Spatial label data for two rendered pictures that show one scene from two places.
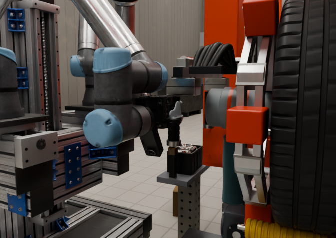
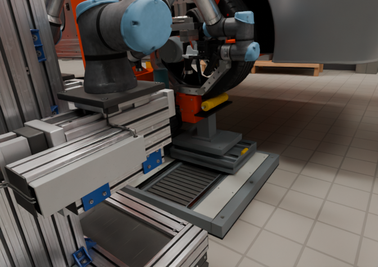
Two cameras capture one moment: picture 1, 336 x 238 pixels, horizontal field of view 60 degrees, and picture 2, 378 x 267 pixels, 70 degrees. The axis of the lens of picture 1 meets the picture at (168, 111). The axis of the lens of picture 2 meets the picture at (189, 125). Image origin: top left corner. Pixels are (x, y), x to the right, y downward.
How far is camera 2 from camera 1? 1.44 m
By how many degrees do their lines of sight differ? 77
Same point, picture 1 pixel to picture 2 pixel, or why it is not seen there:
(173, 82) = (190, 32)
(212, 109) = (180, 50)
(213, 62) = not seen: hidden behind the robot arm
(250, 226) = (208, 103)
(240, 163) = (227, 66)
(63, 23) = not seen: outside the picture
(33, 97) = (56, 71)
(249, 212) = (196, 102)
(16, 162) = (170, 112)
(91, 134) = (256, 54)
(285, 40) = (235, 9)
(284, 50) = not seen: hidden behind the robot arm
